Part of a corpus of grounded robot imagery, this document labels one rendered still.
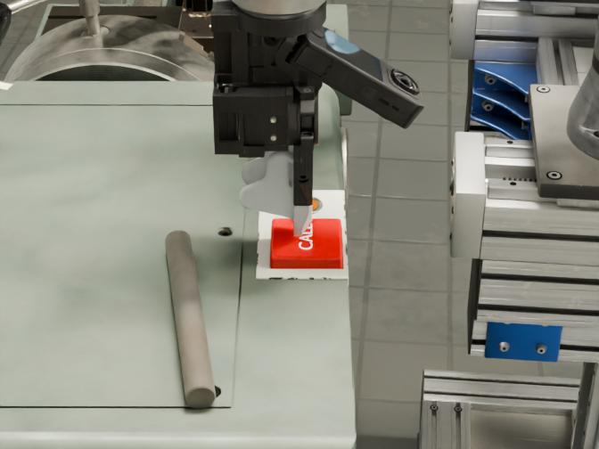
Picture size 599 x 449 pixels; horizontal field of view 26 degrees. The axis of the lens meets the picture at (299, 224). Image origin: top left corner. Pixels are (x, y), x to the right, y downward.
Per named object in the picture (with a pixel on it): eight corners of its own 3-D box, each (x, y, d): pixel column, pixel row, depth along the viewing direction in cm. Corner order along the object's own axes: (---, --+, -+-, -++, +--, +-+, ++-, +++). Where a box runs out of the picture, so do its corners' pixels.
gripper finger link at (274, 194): (242, 232, 110) (239, 139, 104) (312, 233, 109) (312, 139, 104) (240, 255, 107) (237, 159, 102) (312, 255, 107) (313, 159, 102)
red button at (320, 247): (342, 277, 108) (342, 257, 107) (270, 277, 108) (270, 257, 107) (340, 236, 113) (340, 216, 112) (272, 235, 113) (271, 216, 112)
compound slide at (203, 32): (242, 67, 199) (242, 36, 196) (177, 66, 199) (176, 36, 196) (248, 9, 216) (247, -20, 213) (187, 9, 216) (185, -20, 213)
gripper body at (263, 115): (220, 116, 107) (215, -21, 101) (324, 116, 107) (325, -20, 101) (215, 164, 101) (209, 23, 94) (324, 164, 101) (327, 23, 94)
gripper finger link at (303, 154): (291, 183, 107) (291, 91, 102) (312, 183, 107) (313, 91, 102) (290, 216, 103) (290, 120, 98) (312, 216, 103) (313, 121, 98)
